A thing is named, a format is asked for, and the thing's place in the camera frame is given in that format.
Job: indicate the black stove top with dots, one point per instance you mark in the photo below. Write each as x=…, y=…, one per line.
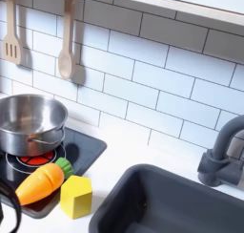
x=85, y=147

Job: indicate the wooden spoon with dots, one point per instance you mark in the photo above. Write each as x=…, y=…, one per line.
x=67, y=52

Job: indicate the steel pot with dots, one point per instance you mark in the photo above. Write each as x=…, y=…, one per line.
x=28, y=122

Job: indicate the yellow toy block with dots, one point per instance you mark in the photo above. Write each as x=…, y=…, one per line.
x=76, y=197

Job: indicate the grey tap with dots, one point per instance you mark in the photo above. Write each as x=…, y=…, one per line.
x=219, y=160

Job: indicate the grey sink basin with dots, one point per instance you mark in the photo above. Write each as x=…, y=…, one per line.
x=178, y=205

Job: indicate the orange toy carrot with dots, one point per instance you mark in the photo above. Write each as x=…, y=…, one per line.
x=39, y=182

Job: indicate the wooden slotted spatula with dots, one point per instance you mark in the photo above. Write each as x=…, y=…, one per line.
x=11, y=42

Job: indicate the white wall cabinet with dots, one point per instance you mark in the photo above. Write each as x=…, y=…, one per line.
x=190, y=1

